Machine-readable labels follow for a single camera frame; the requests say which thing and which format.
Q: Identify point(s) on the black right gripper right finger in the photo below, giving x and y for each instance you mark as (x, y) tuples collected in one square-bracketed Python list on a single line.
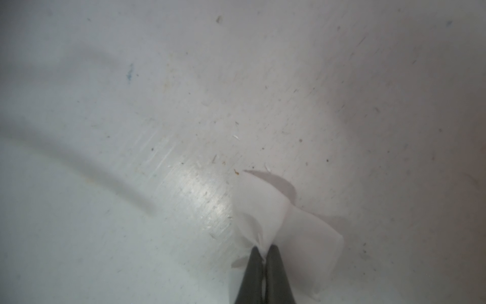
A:
[(278, 289)]

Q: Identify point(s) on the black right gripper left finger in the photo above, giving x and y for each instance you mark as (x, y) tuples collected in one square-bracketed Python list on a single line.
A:
[(251, 287)]

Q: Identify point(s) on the white wiping cloth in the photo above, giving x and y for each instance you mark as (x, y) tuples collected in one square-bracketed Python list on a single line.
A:
[(264, 213)]

